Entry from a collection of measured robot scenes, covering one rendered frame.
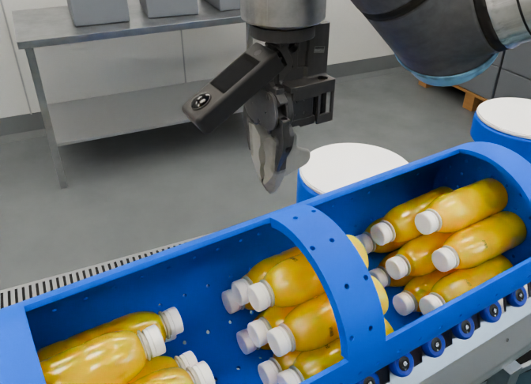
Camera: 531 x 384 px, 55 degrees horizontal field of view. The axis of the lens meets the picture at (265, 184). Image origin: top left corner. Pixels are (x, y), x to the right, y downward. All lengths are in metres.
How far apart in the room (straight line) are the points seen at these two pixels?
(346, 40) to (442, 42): 4.21
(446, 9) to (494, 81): 3.73
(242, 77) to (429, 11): 0.20
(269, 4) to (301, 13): 0.03
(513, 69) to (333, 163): 2.92
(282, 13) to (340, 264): 0.33
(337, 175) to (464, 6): 0.80
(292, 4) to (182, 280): 0.49
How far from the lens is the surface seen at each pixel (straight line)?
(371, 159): 1.30
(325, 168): 1.24
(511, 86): 4.10
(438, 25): 0.48
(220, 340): 0.90
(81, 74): 3.96
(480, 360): 1.09
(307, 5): 0.53
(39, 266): 2.74
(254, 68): 0.55
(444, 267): 0.91
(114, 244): 2.75
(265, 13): 0.53
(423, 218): 0.90
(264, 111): 0.58
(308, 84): 0.57
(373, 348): 0.73
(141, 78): 4.04
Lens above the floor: 1.66
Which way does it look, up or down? 32 degrees down
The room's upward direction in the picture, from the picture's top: straight up
